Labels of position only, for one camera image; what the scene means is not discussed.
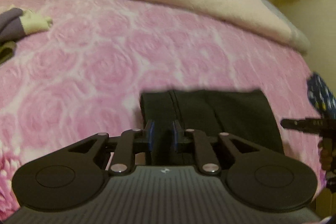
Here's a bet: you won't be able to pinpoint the cream garment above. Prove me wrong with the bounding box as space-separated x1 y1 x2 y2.
22 9 53 36

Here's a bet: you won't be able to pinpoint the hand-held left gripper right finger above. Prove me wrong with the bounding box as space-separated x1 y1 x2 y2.
171 120 260 176

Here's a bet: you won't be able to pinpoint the pink floral blanket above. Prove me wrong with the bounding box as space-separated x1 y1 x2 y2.
0 0 326 215

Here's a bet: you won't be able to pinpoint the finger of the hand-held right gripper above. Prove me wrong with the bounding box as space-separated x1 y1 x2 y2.
280 118 336 135

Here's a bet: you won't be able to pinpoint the person's right hand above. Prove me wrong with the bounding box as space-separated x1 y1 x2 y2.
318 139 333 170

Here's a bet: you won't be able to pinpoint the purple garment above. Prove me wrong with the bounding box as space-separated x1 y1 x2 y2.
0 7 27 65

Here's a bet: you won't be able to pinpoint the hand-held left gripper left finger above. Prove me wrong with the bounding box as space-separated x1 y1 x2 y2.
68 119 155 176

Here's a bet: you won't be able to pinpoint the black pants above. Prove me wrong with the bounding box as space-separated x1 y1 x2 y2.
139 89 284 166

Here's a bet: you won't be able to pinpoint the blue printed pyjama garment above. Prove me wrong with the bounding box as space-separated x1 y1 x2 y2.
306 72 336 120

